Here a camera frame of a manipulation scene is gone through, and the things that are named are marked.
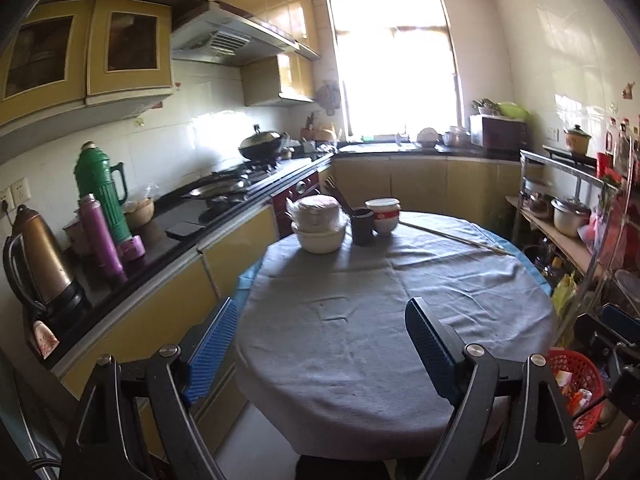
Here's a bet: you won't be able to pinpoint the yellow upper cabinet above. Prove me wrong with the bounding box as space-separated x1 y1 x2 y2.
242 52 316 107

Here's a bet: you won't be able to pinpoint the wooden knife block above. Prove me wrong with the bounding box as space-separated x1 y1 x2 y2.
300 112 341 142

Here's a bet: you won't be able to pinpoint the metal storage shelf rack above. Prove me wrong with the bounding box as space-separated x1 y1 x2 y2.
505 149 626 291

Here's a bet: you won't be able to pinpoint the purple thermos bottle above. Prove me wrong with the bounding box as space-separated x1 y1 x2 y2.
77 194 127 283

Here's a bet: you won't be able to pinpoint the green thermos jug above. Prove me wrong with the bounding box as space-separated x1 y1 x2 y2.
75 141 132 243

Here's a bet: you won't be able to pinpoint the dark red oven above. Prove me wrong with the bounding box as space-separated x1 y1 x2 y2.
271 170 321 238

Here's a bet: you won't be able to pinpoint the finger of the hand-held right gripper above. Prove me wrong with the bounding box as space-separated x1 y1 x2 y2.
573 312 632 361
599 304 640 335

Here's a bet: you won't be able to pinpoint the blue table cover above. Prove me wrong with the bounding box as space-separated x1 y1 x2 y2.
237 225 553 306

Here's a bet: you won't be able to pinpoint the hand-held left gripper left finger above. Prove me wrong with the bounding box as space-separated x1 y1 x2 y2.
59 296 240 480

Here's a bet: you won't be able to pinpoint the small purple cup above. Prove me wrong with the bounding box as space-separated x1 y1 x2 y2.
120 235 146 262

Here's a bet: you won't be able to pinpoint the gold electric kettle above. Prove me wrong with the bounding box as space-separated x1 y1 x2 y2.
2 205 86 321

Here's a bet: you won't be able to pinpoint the round table grey cloth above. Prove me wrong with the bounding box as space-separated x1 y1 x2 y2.
234 211 558 461

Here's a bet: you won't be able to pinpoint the flat metal pan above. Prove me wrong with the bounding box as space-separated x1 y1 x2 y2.
182 180 246 198

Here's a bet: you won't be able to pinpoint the hanging woven fan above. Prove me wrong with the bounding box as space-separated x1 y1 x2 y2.
316 80 342 111

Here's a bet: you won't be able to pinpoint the black wok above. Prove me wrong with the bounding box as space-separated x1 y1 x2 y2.
239 124 290 161

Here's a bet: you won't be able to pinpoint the yellow enamel pot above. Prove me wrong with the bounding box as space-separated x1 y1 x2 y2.
565 124 593 156

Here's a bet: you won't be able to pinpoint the yellow plastic bag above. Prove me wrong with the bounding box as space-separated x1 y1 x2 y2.
551 272 578 321

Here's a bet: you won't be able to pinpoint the yellow glass door wall cabinet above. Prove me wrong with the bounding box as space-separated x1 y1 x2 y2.
0 0 176 128

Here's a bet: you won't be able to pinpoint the black gas stove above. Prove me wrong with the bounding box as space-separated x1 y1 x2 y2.
175 160 301 211

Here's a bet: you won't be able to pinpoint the dark microwave oven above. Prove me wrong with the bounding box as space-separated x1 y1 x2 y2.
469 114 530 151

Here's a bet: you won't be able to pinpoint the black flat tray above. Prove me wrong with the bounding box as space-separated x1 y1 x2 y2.
165 220 206 241

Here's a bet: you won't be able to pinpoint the plastic wrapped white bowl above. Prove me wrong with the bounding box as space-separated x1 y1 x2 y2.
286 196 342 233

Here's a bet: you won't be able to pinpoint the red white bowl stack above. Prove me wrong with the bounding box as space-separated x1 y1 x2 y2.
365 198 402 236

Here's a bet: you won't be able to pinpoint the green plastic basin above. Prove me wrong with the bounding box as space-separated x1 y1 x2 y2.
495 101 530 122

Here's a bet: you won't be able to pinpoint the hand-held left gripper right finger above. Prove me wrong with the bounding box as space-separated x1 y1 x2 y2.
404 297 586 480

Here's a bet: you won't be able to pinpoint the red plastic mesh basket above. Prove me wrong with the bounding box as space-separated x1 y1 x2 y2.
545 349 603 440

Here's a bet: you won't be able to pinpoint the red stained white cloth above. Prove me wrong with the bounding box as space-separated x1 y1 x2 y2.
32 320 61 361

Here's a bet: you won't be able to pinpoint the small dark pot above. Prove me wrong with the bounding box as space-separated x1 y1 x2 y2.
525 192 553 218

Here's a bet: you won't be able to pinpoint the white wall socket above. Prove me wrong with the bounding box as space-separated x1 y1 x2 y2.
0 177 31 216

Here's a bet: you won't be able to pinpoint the black chopstick holder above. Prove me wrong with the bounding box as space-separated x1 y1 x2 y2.
350 207 375 246

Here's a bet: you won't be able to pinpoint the steel cooking pot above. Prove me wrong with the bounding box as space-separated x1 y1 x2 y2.
550 197 592 238

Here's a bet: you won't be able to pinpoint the long thin wooden stick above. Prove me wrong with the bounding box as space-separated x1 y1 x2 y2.
400 220 516 256

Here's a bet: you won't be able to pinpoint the red plastic bag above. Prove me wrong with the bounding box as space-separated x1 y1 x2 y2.
577 210 618 256

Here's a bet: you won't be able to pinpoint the metal range hood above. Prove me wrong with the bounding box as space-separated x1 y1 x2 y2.
170 2 301 66

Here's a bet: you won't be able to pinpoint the bright kitchen window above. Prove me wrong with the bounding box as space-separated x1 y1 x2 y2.
326 0 461 141

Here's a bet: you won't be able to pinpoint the yellow base cabinets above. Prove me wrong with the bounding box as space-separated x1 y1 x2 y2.
50 155 523 411

